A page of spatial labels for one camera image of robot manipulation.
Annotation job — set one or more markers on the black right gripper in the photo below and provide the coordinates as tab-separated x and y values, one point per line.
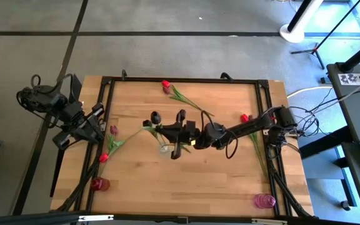
184	134

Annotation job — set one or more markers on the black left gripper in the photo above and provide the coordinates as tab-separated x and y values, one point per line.
87	122

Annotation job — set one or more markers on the dark red artificial tulip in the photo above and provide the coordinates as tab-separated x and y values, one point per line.
166	90
114	129

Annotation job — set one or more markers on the green stem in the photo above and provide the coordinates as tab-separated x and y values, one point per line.
147	122

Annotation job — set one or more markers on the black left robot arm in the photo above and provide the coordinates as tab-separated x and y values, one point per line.
42	97

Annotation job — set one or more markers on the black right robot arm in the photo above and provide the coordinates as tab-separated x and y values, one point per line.
248	126

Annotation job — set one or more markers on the clear ribbed glass vase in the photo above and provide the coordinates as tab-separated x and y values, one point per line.
164	149

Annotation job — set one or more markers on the red glass vase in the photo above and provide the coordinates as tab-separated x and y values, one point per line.
100	184

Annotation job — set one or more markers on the pink glass vase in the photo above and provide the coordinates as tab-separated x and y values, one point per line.
263	201

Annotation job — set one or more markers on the bright red artificial tulip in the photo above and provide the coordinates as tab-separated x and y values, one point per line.
244	118
103	157
165	83

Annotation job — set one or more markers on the black side panel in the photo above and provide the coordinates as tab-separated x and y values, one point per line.
77	90

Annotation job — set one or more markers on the black desk leg bar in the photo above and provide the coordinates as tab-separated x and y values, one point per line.
323	142

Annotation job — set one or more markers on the small grey box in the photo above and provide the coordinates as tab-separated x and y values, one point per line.
325	80

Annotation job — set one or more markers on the black tripod stand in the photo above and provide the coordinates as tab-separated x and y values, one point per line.
315	50

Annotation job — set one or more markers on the black leaning pole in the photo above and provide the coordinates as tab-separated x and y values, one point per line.
298	17

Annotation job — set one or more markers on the black caster wheel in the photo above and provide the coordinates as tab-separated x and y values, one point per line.
345	205

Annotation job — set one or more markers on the white marker label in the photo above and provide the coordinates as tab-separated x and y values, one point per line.
352	78

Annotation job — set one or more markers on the black aluminium table frame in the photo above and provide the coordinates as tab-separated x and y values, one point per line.
183	80

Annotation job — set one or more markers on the black frame hook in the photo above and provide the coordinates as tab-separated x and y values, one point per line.
123	75
227	76

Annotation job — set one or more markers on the silver metal bracket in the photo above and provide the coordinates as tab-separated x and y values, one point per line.
269	221
95	217

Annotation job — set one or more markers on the black camera rig beam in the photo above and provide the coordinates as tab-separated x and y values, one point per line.
27	218

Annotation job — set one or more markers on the white pedestal stand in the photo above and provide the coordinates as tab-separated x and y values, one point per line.
292	36

